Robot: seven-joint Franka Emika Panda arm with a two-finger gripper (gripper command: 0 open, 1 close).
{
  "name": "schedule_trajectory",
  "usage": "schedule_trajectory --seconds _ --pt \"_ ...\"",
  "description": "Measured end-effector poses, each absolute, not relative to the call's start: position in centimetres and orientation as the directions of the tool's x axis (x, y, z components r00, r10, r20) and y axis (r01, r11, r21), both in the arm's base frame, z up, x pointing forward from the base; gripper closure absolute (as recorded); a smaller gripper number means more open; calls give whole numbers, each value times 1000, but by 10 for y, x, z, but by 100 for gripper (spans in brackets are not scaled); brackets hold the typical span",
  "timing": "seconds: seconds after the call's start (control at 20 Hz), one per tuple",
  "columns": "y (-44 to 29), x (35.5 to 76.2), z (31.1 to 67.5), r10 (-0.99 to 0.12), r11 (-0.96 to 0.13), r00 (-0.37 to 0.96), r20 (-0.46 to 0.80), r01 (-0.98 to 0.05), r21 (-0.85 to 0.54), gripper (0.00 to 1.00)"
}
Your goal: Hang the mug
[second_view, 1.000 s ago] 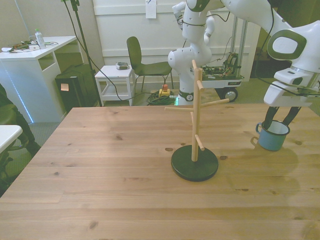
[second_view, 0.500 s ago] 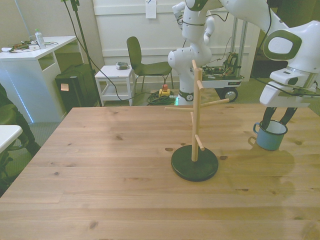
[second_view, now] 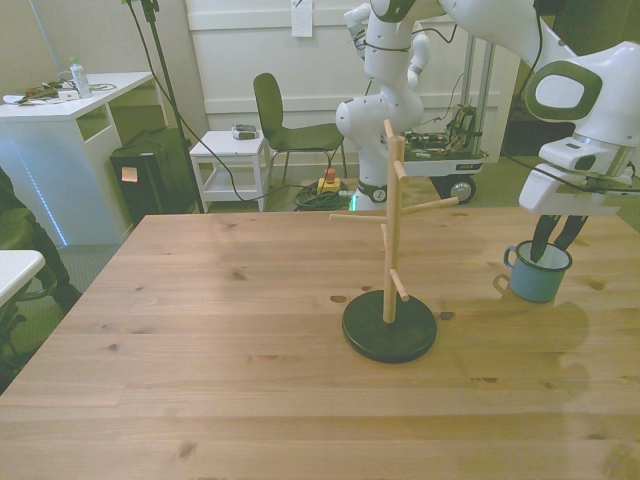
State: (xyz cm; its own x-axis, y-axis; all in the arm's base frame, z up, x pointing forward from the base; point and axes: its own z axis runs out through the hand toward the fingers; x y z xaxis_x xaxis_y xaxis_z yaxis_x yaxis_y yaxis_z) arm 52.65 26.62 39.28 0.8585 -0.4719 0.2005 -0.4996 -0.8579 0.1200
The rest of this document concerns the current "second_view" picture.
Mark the white paper sheet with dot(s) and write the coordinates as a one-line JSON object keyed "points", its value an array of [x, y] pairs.
{"points": [[302, 20]]}

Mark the clear plastic bottle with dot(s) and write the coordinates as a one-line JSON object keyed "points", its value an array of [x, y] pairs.
{"points": [[81, 80]]}

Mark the small white side table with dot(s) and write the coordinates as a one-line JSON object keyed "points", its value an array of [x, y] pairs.
{"points": [[225, 142]]}

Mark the wooden mug tree black base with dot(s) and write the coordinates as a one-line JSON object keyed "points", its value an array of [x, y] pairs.
{"points": [[390, 340]]}

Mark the dark green chair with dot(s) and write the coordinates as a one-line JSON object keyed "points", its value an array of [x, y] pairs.
{"points": [[272, 115]]}

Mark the yellow emergency stop button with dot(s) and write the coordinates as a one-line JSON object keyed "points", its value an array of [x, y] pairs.
{"points": [[330, 185]]}

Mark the person in dark clothes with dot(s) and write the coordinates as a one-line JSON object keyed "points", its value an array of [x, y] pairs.
{"points": [[55, 270]]}

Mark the white rounded tabletop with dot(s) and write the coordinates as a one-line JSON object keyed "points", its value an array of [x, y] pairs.
{"points": [[17, 272]]}

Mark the black computer tower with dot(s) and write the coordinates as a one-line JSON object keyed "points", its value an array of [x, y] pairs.
{"points": [[160, 175]]}

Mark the blue enamel mug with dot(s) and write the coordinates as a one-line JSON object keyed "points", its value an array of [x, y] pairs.
{"points": [[535, 285]]}

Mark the mobile cart with electronics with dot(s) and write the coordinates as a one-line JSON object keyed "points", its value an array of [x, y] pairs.
{"points": [[450, 167]]}

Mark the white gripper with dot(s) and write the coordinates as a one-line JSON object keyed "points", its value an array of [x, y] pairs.
{"points": [[555, 200]]}

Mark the grey handheld device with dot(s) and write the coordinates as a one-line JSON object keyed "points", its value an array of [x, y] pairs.
{"points": [[245, 132]]}

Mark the small white box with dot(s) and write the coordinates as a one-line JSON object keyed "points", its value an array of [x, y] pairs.
{"points": [[68, 95]]}

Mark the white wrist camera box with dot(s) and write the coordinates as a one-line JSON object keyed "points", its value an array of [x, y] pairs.
{"points": [[570, 152]]}

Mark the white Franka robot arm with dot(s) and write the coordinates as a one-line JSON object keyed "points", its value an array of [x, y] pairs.
{"points": [[380, 125]]}

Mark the white desk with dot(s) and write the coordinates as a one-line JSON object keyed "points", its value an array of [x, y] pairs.
{"points": [[50, 165]]}

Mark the black tripod camera stand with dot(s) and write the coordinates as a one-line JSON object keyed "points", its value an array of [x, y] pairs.
{"points": [[166, 75]]}

